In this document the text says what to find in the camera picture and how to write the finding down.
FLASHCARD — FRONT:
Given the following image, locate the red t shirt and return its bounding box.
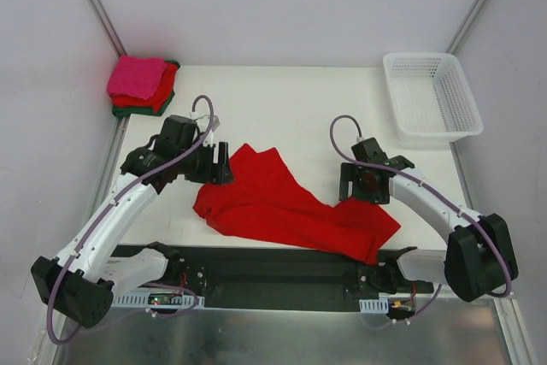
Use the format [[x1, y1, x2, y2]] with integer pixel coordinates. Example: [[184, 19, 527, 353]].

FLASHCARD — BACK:
[[193, 144, 401, 265], [111, 61, 180, 114]]

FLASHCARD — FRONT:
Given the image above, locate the white plastic basket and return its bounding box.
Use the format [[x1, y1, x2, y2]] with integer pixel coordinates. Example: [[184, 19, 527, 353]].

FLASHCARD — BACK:
[[383, 52, 484, 147]]

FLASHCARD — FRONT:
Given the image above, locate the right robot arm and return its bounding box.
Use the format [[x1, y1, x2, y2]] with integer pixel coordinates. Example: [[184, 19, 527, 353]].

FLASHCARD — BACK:
[[339, 138, 518, 302]]

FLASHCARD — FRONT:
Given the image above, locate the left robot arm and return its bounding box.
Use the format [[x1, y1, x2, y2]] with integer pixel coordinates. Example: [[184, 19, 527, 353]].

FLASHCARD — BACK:
[[31, 113, 234, 328]]

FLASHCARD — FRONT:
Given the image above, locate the folded red t shirt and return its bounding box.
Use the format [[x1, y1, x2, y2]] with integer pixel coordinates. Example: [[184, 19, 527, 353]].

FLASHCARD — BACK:
[[111, 61, 180, 114]]

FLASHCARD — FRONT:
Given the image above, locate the folded green t shirt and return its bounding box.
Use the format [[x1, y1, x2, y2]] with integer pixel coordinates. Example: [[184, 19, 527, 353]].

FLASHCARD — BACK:
[[111, 57, 181, 118]]

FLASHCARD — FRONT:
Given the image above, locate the folded pink t shirt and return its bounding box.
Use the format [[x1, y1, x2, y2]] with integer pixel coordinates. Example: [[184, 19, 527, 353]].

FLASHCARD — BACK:
[[107, 56, 166, 100]]

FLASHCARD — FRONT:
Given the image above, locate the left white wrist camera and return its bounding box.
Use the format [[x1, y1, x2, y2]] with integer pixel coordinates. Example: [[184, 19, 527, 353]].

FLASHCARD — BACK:
[[190, 111, 221, 147]]

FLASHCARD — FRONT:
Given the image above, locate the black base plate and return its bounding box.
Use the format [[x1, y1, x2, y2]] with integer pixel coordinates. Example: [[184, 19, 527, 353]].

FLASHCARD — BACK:
[[162, 246, 433, 312]]

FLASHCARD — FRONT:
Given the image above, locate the right grey cable duct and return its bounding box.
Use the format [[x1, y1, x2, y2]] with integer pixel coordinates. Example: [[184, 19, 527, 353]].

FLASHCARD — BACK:
[[359, 297, 390, 315]]

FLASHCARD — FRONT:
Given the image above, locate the grey cable duct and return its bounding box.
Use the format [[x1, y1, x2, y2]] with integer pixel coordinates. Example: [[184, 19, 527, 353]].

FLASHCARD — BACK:
[[359, 297, 390, 315], [111, 291, 204, 309]]

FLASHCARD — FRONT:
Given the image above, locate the left grey cable duct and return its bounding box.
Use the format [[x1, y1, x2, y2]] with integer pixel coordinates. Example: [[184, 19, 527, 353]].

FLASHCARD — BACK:
[[111, 291, 204, 309]]

